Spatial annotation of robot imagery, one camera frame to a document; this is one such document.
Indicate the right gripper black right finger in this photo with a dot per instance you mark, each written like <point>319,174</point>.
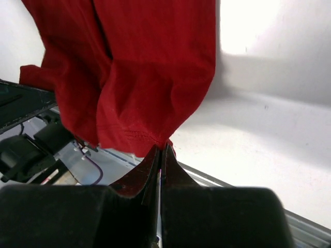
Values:
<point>197,216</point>

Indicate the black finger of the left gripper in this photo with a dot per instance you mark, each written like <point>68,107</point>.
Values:
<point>20,103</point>

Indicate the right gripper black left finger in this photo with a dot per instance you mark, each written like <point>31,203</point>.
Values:
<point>122,214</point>

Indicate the dark red t-shirt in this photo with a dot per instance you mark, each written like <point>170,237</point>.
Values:
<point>126,74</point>

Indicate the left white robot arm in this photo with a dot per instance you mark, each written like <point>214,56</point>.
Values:
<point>23,156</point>

